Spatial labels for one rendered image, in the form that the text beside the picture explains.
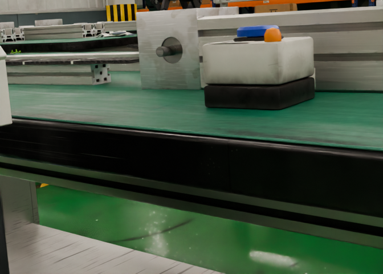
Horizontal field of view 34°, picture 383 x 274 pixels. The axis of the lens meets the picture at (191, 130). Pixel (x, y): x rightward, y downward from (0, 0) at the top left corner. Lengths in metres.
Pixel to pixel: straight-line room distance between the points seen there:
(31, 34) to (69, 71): 3.33
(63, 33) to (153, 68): 3.22
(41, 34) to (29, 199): 2.15
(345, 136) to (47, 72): 0.60
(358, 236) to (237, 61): 0.18
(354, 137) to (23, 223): 1.79
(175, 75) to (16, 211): 1.43
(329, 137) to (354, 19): 0.24
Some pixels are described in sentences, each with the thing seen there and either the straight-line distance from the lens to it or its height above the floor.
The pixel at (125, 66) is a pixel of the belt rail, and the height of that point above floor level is 0.79.
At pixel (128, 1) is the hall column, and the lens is 8.95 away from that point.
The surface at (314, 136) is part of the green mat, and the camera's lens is 0.43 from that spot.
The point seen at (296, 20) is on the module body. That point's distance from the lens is 0.67.
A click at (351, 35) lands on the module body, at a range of 0.64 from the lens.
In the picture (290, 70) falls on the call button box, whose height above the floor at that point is 0.81.
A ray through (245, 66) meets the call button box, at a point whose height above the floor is 0.82.
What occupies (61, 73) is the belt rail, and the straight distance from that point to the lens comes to 0.93.
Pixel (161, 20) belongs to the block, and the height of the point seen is 0.86.
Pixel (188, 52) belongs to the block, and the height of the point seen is 0.82.
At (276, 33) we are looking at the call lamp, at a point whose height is 0.85.
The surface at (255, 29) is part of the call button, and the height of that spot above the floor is 0.85.
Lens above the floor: 0.86
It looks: 10 degrees down
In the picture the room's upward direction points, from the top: 3 degrees counter-clockwise
